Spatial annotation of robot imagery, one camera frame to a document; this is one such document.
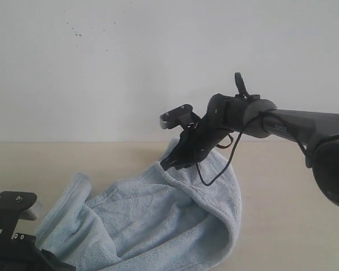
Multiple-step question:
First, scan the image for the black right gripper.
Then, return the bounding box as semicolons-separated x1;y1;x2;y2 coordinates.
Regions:
160;94;249;171

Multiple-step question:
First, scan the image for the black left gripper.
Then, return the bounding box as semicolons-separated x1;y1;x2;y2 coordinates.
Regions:
0;234;76;271

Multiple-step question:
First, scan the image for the light blue fleece towel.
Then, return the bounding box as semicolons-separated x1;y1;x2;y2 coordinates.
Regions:
35;151;242;270

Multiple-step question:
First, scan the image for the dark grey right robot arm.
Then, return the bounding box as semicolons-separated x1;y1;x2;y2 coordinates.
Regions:
160;72;339;207

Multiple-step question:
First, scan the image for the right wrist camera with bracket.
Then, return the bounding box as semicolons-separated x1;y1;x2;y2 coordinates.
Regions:
159;104;201;130

